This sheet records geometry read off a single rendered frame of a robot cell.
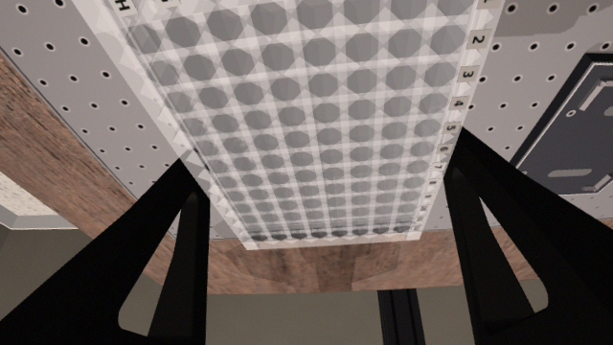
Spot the white well plate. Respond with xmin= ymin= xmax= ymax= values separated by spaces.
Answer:
xmin=72 ymin=0 xmax=506 ymax=250

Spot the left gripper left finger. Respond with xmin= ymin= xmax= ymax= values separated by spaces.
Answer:
xmin=0 ymin=158 xmax=210 ymax=345

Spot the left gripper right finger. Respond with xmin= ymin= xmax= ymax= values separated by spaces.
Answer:
xmin=443 ymin=126 xmax=613 ymax=345

